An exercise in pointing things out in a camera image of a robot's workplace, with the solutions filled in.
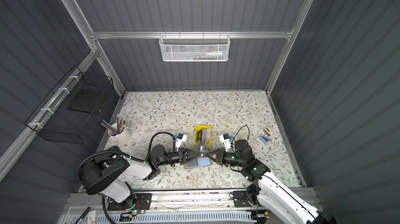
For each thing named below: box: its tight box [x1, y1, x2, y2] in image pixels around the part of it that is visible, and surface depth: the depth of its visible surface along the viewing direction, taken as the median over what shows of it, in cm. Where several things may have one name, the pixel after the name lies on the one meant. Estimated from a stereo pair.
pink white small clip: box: [263, 127, 273, 137], surface depth 98 cm
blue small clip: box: [259, 134, 271, 145], surface depth 95 cm
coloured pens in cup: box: [100, 114, 125, 136], surface depth 91 cm
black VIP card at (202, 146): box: [196, 140, 208, 158], surface depth 77 cm
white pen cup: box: [107, 122, 132, 145], surface depth 89 cm
